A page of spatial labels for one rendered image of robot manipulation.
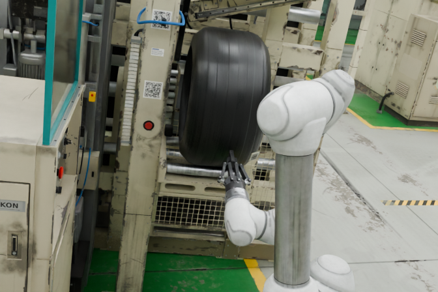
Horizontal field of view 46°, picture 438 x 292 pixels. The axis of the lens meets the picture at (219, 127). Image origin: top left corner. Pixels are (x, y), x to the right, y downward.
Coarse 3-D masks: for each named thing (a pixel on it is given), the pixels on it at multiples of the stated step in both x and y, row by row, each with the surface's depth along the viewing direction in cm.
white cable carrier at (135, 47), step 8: (136, 48) 207; (136, 56) 208; (136, 64) 210; (128, 72) 211; (136, 72) 211; (128, 80) 212; (128, 88) 213; (128, 96) 215; (128, 104) 216; (128, 112) 217; (128, 120) 219; (128, 128) 221; (128, 136) 221; (128, 144) 223
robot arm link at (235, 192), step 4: (232, 188) 185; (236, 188) 185; (240, 188) 185; (228, 192) 184; (232, 192) 183; (236, 192) 183; (240, 192) 183; (244, 192) 184; (228, 196) 183; (232, 196) 182; (236, 196) 181; (240, 196) 181; (244, 196) 182; (248, 196) 185; (228, 200) 182; (248, 200) 183
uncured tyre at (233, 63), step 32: (224, 32) 212; (192, 64) 207; (224, 64) 199; (256, 64) 202; (192, 96) 200; (224, 96) 197; (256, 96) 199; (192, 128) 202; (224, 128) 200; (256, 128) 202; (192, 160) 216; (224, 160) 213
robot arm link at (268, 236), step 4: (268, 212) 181; (272, 212) 178; (268, 216) 178; (272, 216) 177; (268, 220) 177; (272, 220) 177; (268, 224) 177; (272, 224) 176; (268, 228) 177; (272, 228) 176; (264, 232) 176; (268, 232) 177; (272, 232) 176; (264, 236) 177; (268, 236) 177; (272, 236) 177; (260, 240) 179; (264, 240) 179; (268, 240) 178; (272, 240) 178; (272, 244) 181
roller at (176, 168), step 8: (168, 168) 220; (176, 168) 220; (184, 168) 221; (192, 168) 221; (200, 168) 222; (208, 168) 223; (216, 168) 224; (208, 176) 224; (216, 176) 224; (224, 176) 224; (240, 176) 225
